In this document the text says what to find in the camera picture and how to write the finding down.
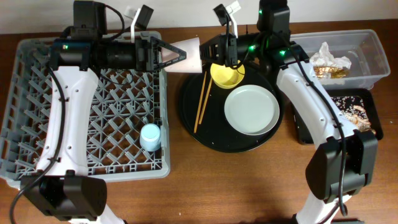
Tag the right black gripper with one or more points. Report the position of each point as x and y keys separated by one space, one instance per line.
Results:
x=226 y=42

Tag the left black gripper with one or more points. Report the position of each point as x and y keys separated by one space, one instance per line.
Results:
x=142 y=55

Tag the pink plastic cup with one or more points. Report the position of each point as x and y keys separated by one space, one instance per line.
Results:
x=192 y=64

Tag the yellow bowl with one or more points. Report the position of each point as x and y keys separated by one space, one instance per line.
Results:
x=226 y=77

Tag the white round plate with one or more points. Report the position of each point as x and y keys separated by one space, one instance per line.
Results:
x=251 y=110

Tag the light blue plastic cup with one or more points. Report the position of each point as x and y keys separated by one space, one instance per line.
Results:
x=150 y=137

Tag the white napkin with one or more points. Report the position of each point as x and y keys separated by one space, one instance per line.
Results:
x=323 y=58

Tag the gold snack wrapper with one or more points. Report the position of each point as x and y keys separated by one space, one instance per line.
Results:
x=329 y=72

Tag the food scraps and rice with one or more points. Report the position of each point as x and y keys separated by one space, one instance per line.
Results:
x=353 y=109

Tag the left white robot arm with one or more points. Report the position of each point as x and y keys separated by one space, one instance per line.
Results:
x=62 y=187

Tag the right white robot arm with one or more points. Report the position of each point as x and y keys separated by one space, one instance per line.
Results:
x=344 y=157

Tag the grey plastic dishwasher rack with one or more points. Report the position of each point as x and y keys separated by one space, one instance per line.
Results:
x=122 y=104

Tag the black rectangular waste tray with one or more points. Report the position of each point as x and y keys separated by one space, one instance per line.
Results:
x=303 y=135

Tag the clear plastic waste bin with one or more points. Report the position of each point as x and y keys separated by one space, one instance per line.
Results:
x=369 y=63

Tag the right wooden chopstick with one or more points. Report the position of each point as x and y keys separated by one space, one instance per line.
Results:
x=205 y=101

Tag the wooden chopstick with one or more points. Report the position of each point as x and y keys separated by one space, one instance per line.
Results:
x=199 y=104
x=205 y=101

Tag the left wooden chopstick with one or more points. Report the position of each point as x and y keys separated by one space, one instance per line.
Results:
x=199 y=104

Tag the round black serving tray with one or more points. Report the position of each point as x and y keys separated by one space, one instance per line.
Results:
x=215 y=132

